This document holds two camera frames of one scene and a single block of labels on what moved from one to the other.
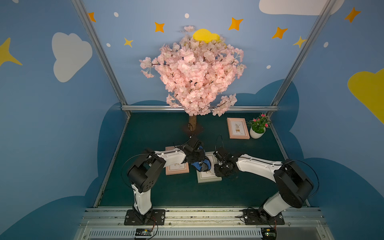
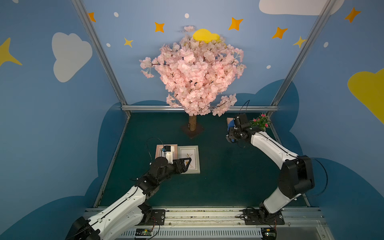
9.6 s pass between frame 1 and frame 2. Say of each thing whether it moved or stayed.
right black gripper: moved
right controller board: stayed
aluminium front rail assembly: stayed
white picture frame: moved
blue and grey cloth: moved
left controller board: stayed
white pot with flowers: stayed
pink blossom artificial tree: stayed
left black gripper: moved
